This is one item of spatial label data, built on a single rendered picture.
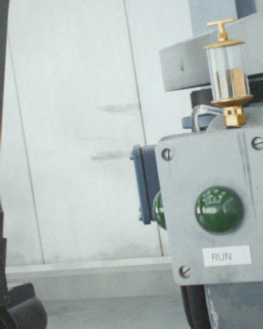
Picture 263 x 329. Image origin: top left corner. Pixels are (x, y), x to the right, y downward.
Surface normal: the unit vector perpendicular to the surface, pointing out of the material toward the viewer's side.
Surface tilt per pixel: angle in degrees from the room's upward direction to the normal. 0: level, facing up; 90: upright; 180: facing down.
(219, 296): 90
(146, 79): 90
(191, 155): 90
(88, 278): 90
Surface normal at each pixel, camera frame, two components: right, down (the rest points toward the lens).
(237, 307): -0.43, 0.11
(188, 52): -0.96, 0.16
